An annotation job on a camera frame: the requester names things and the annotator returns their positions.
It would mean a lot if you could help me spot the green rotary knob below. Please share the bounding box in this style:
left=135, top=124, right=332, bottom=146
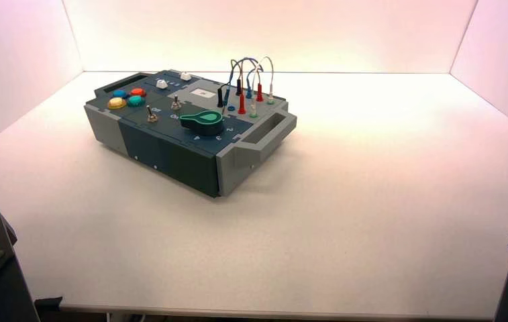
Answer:
left=179, top=110, right=225, bottom=137

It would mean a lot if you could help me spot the grey and teal control box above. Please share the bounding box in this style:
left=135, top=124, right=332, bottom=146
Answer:
left=84, top=69, right=298, bottom=199

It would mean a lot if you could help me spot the white banana plug cable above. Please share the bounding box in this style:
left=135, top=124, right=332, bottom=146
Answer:
left=249, top=56, right=276, bottom=119

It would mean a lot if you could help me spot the red banana plug cable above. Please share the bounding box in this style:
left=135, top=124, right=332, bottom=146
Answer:
left=237, top=61, right=265, bottom=115

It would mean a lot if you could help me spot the blue banana plug cable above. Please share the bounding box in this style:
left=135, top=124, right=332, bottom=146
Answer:
left=223, top=57, right=264, bottom=106

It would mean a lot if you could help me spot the black banana plug cable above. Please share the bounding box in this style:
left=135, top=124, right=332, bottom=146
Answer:
left=216, top=59, right=244, bottom=107

